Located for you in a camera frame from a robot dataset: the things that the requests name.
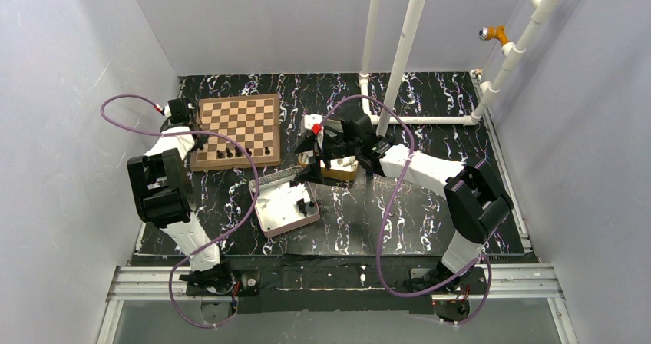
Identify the gold-rimmed tin tray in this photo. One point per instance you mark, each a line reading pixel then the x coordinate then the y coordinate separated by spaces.
pixel 336 172

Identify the pink-rimmed silver tin tray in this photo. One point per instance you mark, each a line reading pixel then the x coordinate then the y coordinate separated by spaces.
pixel 275 206

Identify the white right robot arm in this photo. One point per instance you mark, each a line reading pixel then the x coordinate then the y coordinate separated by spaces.
pixel 477 200

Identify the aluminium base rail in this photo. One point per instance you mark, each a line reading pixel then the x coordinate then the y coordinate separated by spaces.
pixel 353 287

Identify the white PVC pipe frame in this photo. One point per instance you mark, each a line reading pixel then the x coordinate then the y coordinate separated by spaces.
pixel 454 56

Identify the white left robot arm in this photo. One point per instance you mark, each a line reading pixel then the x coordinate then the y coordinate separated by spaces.
pixel 163 193

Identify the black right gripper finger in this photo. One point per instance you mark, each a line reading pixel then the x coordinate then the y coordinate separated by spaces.
pixel 308 141
pixel 311 173

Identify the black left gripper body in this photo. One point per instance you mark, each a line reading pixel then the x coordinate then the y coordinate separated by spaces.
pixel 196 141

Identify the black chess bishop piece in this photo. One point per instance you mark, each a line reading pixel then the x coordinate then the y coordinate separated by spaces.
pixel 301 205

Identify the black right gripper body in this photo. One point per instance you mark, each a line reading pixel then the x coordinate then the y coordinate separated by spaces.
pixel 315 156

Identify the wooden chess board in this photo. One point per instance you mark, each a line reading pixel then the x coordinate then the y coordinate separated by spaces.
pixel 251 121

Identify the white chess pieces cluster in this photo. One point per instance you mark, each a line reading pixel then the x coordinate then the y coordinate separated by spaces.
pixel 348 163

